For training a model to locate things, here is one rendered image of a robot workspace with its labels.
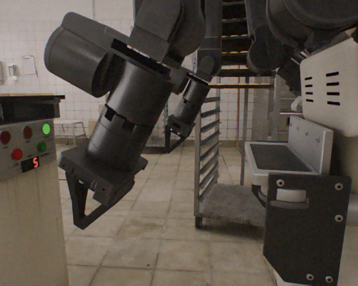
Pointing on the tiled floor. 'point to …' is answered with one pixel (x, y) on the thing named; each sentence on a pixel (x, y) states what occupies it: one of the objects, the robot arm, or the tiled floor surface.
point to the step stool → (71, 131)
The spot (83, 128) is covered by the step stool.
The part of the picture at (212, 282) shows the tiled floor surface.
